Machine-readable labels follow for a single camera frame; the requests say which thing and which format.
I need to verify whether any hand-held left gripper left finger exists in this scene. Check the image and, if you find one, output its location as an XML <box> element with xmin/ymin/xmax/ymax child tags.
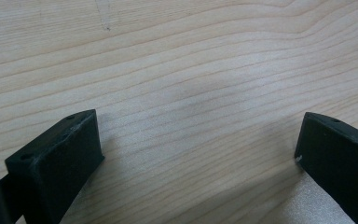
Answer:
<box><xmin>5</xmin><ymin>108</ymin><xmax>105</xmax><ymax>224</ymax></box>

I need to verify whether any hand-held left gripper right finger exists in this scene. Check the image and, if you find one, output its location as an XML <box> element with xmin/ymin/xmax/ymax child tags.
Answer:
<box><xmin>294</xmin><ymin>111</ymin><xmax>358</xmax><ymax>224</ymax></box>

